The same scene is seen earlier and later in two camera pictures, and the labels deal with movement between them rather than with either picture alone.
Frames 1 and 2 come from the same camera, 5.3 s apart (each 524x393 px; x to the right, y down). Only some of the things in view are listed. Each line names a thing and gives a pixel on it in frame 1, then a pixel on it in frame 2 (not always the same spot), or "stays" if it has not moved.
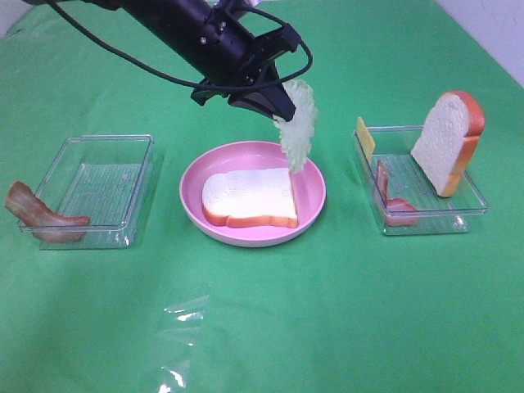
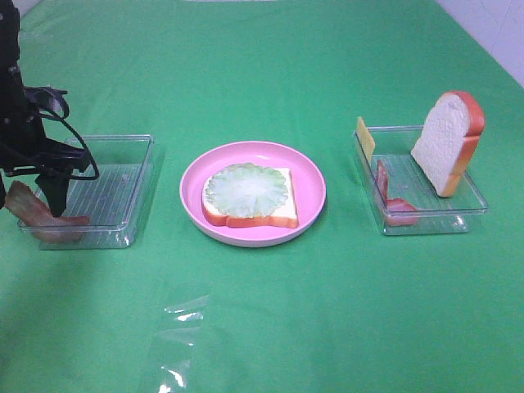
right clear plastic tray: x=407 y=200 stays
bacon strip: x=398 y=212 stays
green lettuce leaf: x=296 y=135 -> x=246 y=190
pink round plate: x=248 y=155 stays
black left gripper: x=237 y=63 -> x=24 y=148
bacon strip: x=43 y=223 stays
